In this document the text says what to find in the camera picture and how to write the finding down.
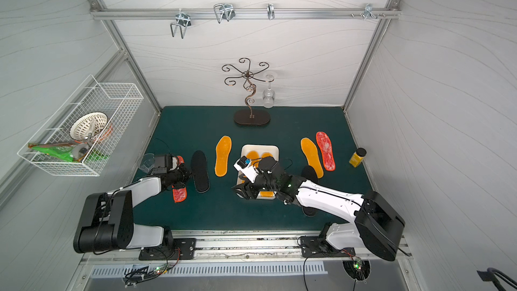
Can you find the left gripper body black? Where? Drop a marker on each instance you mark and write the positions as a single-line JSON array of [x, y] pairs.
[[180, 175]]

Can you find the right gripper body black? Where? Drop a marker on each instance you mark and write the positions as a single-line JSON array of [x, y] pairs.
[[248, 188]]

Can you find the black insole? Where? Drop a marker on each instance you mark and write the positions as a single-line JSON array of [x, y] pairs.
[[309, 173], [200, 171]]

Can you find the white storage box tray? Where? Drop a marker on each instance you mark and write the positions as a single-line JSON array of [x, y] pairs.
[[267, 195]]

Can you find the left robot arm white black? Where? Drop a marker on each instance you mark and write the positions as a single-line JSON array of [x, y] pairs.
[[107, 220]]

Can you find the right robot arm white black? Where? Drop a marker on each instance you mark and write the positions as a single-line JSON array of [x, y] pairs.
[[370, 221]]

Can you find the red insole left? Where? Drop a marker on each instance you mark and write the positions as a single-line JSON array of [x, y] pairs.
[[179, 188]]

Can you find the red insole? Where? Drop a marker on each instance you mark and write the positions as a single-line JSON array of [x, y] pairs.
[[325, 145], [179, 188]]

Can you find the green table mat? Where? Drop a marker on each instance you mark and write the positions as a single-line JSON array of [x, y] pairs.
[[183, 130]]

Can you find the clear plastic cup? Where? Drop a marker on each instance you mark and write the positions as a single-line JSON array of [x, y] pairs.
[[147, 163]]

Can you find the red insole right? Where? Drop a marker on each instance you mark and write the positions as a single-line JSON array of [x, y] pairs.
[[325, 145]]

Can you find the brown metal glass rack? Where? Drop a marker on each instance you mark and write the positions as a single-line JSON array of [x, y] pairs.
[[248, 117]]

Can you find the hanging wine glass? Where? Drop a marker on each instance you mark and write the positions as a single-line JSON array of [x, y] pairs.
[[269, 93]]

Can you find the yellow bottle black cap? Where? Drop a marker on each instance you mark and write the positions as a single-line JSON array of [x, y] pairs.
[[357, 157]]

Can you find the white plastic strainer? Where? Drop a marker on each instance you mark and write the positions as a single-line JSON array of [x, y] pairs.
[[89, 126]]

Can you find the green plastic item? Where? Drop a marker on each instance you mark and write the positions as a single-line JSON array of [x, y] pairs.
[[70, 153]]

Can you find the black object bottom right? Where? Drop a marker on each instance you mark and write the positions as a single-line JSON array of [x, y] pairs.
[[496, 277]]

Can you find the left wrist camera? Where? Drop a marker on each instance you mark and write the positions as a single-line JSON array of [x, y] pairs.
[[171, 163]]

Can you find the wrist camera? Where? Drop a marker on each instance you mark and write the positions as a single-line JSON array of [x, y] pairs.
[[247, 169], [171, 163]]

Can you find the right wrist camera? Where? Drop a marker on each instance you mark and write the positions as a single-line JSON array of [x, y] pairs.
[[247, 169]]

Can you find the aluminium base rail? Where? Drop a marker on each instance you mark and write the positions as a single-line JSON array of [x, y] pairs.
[[239, 245]]

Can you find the white wire basket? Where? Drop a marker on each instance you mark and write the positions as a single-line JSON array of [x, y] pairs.
[[119, 101]]

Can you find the aluminium top rail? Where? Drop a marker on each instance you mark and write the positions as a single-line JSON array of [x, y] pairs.
[[241, 14]]

